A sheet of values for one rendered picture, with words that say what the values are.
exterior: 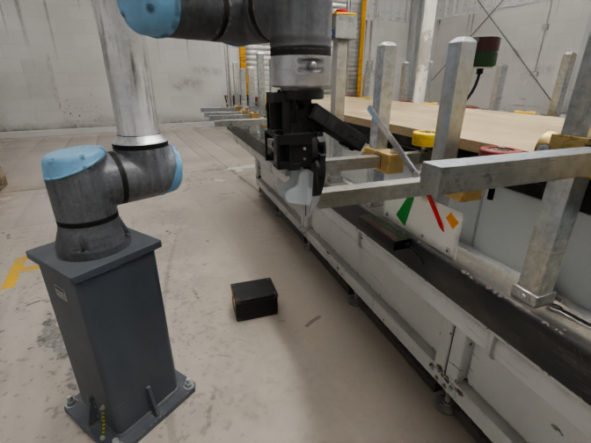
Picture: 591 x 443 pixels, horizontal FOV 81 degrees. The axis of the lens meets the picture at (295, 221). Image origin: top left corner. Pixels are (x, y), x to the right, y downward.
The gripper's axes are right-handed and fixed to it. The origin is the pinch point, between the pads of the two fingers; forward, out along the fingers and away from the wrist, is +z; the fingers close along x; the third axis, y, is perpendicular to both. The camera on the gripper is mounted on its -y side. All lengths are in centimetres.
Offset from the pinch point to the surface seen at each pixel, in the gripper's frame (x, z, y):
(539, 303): 23.2, 11.8, -30.3
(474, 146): -13, -6, -49
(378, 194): 1.4, -1.8, -12.8
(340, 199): 1.4, -1.8, -5.0
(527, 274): 20.3, 8.0, -29.9
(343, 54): -53, -28, -32
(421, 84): -134, -18, -128
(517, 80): -531, -16, -687
